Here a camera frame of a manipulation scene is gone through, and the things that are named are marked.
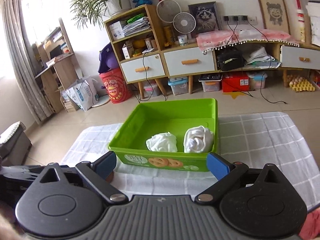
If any clear storage box blue lid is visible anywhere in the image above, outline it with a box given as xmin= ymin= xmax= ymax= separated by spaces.
xmin=168 ymin=76 xmax=189 ymax=96

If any pink tasselled cloth runner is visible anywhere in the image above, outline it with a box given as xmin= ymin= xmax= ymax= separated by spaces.
xmin=196 ymin=29 xmax=299 ymax=54

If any wooden desk shelf unit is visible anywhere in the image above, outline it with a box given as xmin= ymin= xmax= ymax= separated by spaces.
xmin=35 ymin=18 xmax=79 ymax=113

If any crumpled white cloth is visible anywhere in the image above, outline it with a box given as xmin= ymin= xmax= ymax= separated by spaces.
xmin=146 ymin=132 xmax=177 ymax=152

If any small white desk fan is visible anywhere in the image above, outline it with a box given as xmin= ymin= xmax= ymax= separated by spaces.
xmin=172 ymin=12 xmax=196 ymax=37

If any framed cat picture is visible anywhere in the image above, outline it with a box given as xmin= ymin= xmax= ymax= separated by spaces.
xmin=188 ymin=1 xmax=222 ymax=34

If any black bag in sideboard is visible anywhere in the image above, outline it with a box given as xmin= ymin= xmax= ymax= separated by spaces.
xmin=216 ymin=48 xmax=245 ymax=72

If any white round fan behind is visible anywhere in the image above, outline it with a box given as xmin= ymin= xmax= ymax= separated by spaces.
xmin=156 ymin=0 xmax=182 ymax=23

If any yellow egg tray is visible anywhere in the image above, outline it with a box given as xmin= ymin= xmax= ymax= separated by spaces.
xmin=287 ymin=75 xmax=316 ymax=92

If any long low wooden sideboard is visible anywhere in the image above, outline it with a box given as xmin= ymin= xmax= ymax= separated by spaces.
xmin=197 ymin=33 xmax=320 ymax=88

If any wooden shelf cabinet with drawer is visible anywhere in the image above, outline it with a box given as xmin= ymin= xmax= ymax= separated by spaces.
xmin=104 ymin=5 xmax=168 ymax=99

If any white drawer cabinet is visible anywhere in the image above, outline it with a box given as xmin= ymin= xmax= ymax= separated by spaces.
xmin=161 ymin=42 xmax=217 ymax=94

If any grey patterned curtain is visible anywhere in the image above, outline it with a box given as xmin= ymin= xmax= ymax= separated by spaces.
xmin=1 ymin=0 xmax=53 ymax=124

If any red printed bucket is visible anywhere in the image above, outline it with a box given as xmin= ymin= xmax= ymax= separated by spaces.
xmin=99 ymin=68 xmax=132 ymax=104

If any white printed shopping bag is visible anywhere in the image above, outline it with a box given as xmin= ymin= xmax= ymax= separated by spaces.
xmin=66 ymin=76 xmax=99 ymax=111

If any potted spider plant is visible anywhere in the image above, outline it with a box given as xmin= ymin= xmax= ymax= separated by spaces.
xmin=71 ymin=0 xmax=119 ymax=29

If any red cardboard box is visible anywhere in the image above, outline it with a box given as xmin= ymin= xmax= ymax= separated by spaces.
xmin=222 ymin=72 xmax=249 ymax=93

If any framed cartoon girl picture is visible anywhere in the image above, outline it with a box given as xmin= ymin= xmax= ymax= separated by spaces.
xmin=258 ymin=0 xmax=291 ymax=34

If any grey checked table cloth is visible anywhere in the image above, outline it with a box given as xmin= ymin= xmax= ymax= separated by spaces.
xmin=61 ymin=112 xmax=319 ymax=208

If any green plastic biscuit box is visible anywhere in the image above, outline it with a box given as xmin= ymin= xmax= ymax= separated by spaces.
xmin=108 ymin=99 xmax=219 ymax=172

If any rolled white sock bundle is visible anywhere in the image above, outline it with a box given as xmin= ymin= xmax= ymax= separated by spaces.
xmin=183 ymin=126 xmax=214 ymax=153

